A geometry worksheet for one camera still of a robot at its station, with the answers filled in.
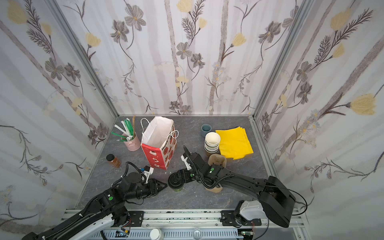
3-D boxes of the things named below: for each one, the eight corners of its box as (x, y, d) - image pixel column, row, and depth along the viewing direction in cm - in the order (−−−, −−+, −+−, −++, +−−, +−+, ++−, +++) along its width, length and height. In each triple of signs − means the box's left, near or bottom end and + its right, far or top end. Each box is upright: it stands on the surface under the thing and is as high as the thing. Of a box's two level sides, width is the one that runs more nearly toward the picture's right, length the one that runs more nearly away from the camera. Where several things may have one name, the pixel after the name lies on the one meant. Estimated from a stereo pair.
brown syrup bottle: (111, 165, 95) (104, 157, 87) (116, 160, 97) (109, 152, 89) (117, 169, 93) (110, 161, 86) (122, 164, 95) (116, 156, 88)
